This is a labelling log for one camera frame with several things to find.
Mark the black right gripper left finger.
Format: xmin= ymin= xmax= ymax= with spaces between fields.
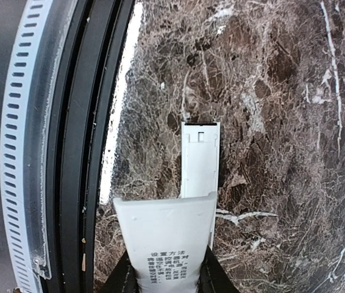
xmin=99 ymin=251 xmax=139 ymax=293

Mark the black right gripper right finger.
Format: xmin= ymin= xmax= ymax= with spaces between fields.
xmin=198 ymin=247 xmax=240 ymax=293

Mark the white remote battery cover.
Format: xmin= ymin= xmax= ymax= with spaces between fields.
xmin=113 ymin=192 xmax=217 ymax=292

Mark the white remote control body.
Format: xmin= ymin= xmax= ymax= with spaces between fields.
xmin=180 ymin=122 xmax=221 ymax=248

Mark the white slotted cable duct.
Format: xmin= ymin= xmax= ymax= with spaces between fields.
xmin=0 ymin=1 xmax=52 ymax=292

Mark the black curved front table rail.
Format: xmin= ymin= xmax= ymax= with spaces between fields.
xmin=42 ymin=1 xmax=134 ymax=292

